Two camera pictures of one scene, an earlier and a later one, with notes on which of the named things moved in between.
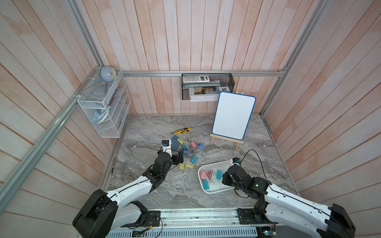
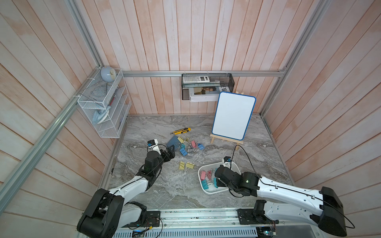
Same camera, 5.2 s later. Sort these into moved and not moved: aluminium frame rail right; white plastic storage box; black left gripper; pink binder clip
Moved: black left gripper
Not moved: aluminium frame rail right; white plastic storage box; pink binder clip
